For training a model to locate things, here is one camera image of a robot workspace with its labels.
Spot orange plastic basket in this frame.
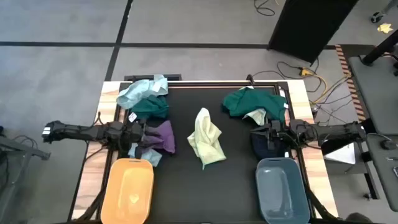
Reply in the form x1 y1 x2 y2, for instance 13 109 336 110
99 157 155 224

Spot small dark green microfiber towel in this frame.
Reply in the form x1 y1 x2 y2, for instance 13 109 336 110
130 94 170 121

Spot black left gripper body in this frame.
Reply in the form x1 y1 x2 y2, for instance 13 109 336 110
123 119 147 150

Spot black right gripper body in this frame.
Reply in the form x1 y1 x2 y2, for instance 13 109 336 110
266 119 292 151

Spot navy blue microfiber towel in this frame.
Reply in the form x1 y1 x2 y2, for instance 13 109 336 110
251 133 289 160

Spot white paper sheet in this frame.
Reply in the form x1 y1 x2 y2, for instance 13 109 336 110
323 141 357 166

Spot grey desk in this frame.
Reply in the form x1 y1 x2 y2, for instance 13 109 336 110
347 54 398 213

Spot black floor cable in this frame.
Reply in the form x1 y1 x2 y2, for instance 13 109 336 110
250 57 321 82

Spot small light blue microfiber towel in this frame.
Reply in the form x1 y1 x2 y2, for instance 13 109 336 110
127 142 164 167

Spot grey metal stand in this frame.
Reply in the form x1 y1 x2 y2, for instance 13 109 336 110
0 126 52 224

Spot black table mat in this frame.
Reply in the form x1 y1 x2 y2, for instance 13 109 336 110
123 86 289 223

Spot blue plastic basket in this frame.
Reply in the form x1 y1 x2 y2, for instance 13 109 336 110
255 157 311 224

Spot black caster wheel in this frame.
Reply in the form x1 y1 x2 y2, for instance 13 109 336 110
370 11 387 24

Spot large dark green microfiber towel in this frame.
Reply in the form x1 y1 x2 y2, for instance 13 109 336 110
221 86 289 124

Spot black cabinet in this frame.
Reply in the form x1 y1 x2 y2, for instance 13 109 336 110
267 0 360 65

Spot black metal table frame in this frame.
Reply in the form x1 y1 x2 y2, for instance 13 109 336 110
68 79 340 224

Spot black bar bracket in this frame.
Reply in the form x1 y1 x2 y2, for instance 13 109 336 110
124 73 182 82

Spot black looped cable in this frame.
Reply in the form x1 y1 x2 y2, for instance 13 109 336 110
253 0 277 17

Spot large light blue microfiber towel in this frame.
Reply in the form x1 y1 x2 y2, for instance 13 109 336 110
116 74 170 110

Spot yellow power cable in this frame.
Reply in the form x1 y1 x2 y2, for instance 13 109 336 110
298 67 353 105

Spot pale yellow microfiber towel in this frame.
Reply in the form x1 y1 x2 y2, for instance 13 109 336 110
187 107 227 170

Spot orange black striped tape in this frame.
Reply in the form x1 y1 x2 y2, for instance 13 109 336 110
335 44 368 123

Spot black monitor pole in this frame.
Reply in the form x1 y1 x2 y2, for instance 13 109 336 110
361 29 398 67

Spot purple microfiber towel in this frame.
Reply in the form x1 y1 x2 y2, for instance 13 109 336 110
141 119 177 155

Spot yellow crumpled paper scrap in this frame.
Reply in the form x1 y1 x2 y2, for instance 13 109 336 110
376 22 394 34

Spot black computer mouse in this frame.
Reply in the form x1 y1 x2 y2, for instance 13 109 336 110
379 139 398 151

